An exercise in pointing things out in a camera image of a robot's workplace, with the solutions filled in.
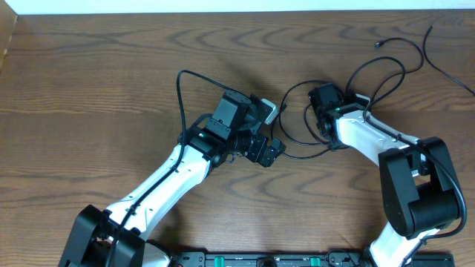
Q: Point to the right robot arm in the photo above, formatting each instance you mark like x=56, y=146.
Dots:
x=421, y=194

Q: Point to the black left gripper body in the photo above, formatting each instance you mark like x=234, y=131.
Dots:
x=256, y=148

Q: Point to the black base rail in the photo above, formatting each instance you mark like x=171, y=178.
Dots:
x=297, y=259

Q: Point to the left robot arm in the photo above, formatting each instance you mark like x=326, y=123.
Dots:
x=119, y=235

